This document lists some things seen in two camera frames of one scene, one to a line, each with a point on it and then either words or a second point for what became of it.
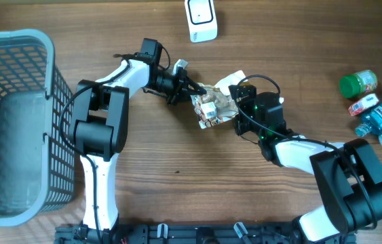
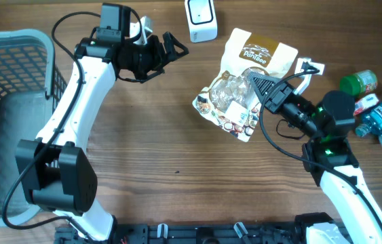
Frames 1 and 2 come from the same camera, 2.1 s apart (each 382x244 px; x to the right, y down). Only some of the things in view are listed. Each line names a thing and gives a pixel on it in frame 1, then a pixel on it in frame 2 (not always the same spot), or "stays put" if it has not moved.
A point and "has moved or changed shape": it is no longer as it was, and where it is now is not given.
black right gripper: [246, 91] -> [281, 93]
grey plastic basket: [22, 169] stays put
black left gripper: [183, 90] -> [159, 57]
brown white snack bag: [215, 104] has moved or changed shape
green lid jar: [355, 85] stays put
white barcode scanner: [201, 20] stays put
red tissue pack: [362, 104] stays put
